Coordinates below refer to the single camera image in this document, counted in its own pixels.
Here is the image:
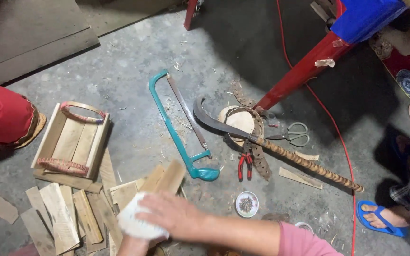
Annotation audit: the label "billhook with bamboo handle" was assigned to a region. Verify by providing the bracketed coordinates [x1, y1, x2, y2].
[192, 96, 365, 193]

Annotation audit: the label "long perforated leather strap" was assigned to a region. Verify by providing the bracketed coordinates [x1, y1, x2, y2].
[223, 107, 273, 181]

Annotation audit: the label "red cloth covered drum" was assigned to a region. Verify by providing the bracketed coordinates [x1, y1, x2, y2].
[0, 76, 47, 153]

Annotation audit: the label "blue flip-flop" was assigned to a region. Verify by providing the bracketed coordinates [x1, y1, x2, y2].
[356, 200, 408, 238]

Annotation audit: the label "round wooden block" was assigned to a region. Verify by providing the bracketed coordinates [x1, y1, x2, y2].
[218, 105, 265, 143]

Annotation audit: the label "short perforated leather strap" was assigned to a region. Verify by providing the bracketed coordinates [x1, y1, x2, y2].
[231, 80, 257, 108]

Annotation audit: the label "red table leg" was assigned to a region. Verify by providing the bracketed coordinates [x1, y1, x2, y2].
[254, 32, 355, 111]
[184, 0, 199, 31]

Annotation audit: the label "red patterned mat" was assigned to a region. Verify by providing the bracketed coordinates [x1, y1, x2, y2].
[369, 32, 410, 101]

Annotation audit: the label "white ring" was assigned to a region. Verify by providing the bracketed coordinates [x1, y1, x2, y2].
[295, 221, 314, 235]

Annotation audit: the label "blue plastic sheet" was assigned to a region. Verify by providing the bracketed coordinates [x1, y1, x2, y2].
[330, 0, 409, 45]

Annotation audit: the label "grey metal scissors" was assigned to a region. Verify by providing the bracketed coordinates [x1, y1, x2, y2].
[266, 122, 310, 148]

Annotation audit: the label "short wood offcut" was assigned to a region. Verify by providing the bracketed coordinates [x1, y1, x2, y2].
[294, 151, 320, 162]

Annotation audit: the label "pink shirt sleeve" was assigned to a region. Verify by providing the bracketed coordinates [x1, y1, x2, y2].
[278, 221, 344, 256]

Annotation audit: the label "thin wood strip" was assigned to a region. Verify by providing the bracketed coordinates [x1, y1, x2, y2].
[279, 166, 324, 190]

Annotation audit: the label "red handled pliers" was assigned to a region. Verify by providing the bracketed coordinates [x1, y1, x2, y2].
[238, 140, 253, 182]

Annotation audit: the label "teal hacksaw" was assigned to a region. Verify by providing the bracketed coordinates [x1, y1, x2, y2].
[148, 69, 220, 182]

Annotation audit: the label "wooden basket with rattan handles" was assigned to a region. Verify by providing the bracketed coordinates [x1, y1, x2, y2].
[31, 101, 111, 179]

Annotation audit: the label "person's right hand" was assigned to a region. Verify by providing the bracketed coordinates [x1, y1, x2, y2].
[135, 192, 210, 243]

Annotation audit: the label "person's left hand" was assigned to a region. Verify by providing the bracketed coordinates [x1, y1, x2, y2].
[117, 192, 170, 241]

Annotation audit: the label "large grey board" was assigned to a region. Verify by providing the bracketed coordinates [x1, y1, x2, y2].
[0, 0, 100, 86]

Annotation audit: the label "pile of wooden slats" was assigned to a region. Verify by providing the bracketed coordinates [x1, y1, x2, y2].
[20, 147, 188, 256]

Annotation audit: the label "red cable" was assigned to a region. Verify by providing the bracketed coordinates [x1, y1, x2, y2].
[275, 0, 357, 256]

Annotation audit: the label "small bowl of nails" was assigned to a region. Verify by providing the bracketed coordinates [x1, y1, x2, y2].
[235, 191, 260, 218]

